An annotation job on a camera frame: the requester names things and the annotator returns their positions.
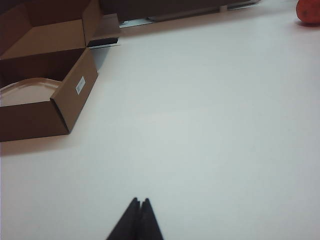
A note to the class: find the aluminium partition base rail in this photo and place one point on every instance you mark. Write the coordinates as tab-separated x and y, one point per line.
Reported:
175	15

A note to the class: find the brown cardboard box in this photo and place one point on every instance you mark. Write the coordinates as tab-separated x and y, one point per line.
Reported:
37	75

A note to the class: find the grey desk partition panel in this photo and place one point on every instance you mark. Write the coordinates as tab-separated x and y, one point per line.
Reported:
162	6

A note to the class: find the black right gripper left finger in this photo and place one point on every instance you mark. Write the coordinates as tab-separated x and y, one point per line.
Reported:
127	222

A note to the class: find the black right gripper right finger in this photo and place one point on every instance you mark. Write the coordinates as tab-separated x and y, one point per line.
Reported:
150	222

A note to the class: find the white barcode label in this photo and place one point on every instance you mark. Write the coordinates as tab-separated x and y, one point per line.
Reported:
80	85

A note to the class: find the orange round fruit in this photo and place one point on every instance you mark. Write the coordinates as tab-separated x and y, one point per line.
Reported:
308	11

